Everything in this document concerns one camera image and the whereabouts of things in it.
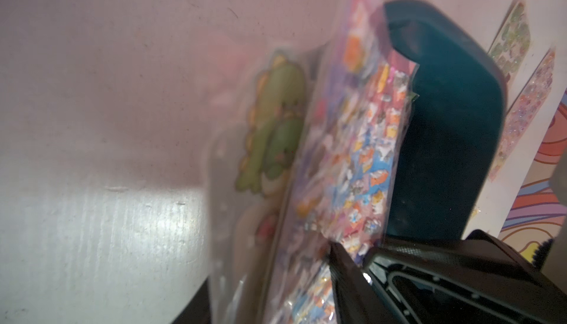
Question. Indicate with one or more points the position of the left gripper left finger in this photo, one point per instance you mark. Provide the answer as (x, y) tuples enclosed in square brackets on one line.
[(198, 310)]

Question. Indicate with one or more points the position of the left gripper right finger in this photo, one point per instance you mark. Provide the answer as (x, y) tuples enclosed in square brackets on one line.
[(355, 299)]

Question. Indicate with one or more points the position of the white animal sticker sheet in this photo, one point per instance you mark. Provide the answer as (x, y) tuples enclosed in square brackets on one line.
[(512, 42)]

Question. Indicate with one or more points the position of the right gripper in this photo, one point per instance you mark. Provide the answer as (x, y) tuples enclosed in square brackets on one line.
[(476, 280)]

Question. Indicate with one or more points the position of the teal storage box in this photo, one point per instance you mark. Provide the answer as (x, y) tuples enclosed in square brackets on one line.
[(455, 126)]

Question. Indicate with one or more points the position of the pink sticker sheet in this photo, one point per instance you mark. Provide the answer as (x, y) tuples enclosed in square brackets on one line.
[(524, 110)]

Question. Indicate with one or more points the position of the red blue sticker sheet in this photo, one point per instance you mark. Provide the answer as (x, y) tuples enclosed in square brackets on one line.
[(343, 176)]

